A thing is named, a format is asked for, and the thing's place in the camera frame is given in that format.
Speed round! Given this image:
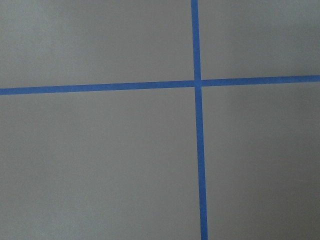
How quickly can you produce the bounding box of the brown paper table cover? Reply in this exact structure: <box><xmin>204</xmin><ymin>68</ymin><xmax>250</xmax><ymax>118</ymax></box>
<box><xmin>0</xmin><ymin>0</ymin><xmax>320</xmax><ymax>240</ymax></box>

